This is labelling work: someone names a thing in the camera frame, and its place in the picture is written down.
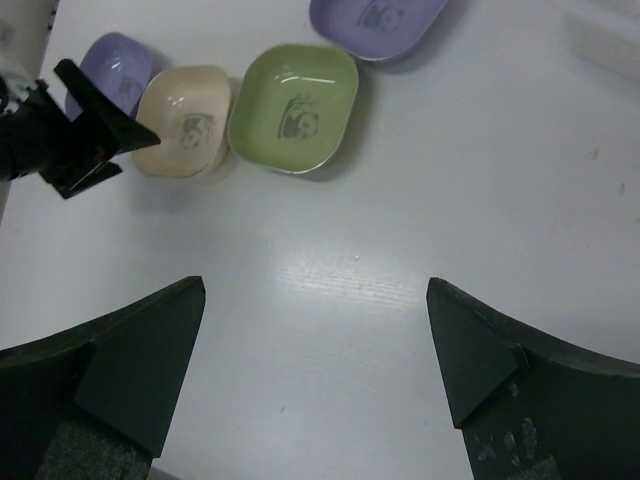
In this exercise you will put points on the cream panda plate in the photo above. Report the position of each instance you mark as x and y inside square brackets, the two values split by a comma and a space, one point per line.
[187, 108]

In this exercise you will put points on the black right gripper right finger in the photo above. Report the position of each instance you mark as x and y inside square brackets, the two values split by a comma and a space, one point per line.
[530, 405]

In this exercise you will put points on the green panda plate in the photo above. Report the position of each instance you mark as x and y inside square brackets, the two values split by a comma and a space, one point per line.
[293, 107]

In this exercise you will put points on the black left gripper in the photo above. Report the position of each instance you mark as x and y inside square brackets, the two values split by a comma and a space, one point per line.
[38, 137]

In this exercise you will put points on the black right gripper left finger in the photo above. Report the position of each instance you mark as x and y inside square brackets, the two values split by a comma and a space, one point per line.
[96, 401]

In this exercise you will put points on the purple panda plate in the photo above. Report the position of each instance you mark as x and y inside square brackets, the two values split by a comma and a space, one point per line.
[381, 31]
[121, 68]

